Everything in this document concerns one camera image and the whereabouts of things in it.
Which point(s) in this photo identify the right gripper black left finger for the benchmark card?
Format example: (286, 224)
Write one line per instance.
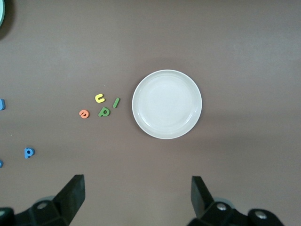
(58, 207)

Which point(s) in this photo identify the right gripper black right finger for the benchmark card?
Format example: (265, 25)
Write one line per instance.
(211, 212)

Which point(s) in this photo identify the orange foam letter e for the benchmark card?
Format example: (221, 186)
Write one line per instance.
(87, 112)

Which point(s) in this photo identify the green foam letter p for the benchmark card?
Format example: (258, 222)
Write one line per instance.
(102, 113)

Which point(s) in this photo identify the yellow foam letter u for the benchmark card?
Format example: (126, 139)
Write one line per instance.
(97, 100)

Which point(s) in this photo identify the green foam letter l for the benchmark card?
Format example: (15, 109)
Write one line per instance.
(116, 102)

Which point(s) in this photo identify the blue foam letter p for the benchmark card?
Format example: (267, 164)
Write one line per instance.
(26, 155)

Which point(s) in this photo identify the beige round plate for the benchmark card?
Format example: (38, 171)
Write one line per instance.
(167, 104)

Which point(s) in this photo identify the blue foam letter g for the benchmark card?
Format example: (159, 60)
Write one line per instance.
(2, 104)

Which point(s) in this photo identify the brown table cover sheet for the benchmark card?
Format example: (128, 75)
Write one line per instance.
(150, 47)

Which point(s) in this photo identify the pale green round plate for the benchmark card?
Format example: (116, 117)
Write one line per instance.
(2, 11)

